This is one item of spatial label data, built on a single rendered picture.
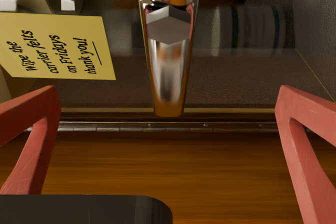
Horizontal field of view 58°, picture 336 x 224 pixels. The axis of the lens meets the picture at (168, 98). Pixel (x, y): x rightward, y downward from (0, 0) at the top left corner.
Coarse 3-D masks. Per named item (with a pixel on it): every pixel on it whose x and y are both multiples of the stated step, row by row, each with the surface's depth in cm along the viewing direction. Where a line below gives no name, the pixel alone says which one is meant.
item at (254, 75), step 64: (0, 0) 15; (64, 0) 15; (128, 0) 15; (256, 0) 15; (320, 0) 15; (0, 64) 21; (128, 64) 21; (192, 64) 21; (256, 64) 21; (320, 64) 21
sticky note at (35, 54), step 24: (0, 24) 16; (24, 24) 16; (48, 24) 16; (72, 24) 16; (96, 24) 16; (0, 48) 19; (24, 48) 19; (48, 48) 19; (72, 48) 19; (96, 48) 19; (24, 72) 22; (48, 72) 22; (72, 72) 22; (96, 72) 22
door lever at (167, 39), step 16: (144, 0) 8; (160, 0) 8; (176, 0) 8; (192, 0) 8; (144, 16) 8; (160, 16) 8; (176, 16) 8; (192, 16) 8; (144, 32) 9; (160, 32) 8; (176, 32) 8; (192, 32) 9; (160, 48) 9; (176, 48) 9; (160, 64) 10; (176, 64) 10; (160, 80) 11; (176, 80) 11; (160, 96) 13; (176, 96) 13; (160, 112) 15; (176, 112) 15
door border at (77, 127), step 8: (80, 128) 34; (88, 128) 34; (120, 128) 34; (128, 128) 34; (136, 128) 34; (168, 128) 34; (176, 128) 34; (184, 128) 34; (216, 128) 34; (224, 128) 34; (232, 128) 34; (264, 128) 34; (272, 128) 34
